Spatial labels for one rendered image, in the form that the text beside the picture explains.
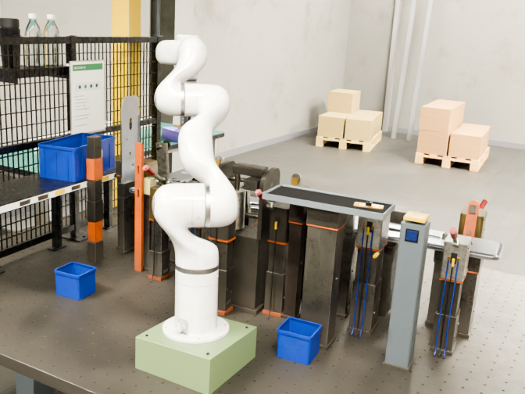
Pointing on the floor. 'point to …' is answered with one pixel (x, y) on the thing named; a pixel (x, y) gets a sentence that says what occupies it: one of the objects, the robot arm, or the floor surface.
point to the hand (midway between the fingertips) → (185, 120)
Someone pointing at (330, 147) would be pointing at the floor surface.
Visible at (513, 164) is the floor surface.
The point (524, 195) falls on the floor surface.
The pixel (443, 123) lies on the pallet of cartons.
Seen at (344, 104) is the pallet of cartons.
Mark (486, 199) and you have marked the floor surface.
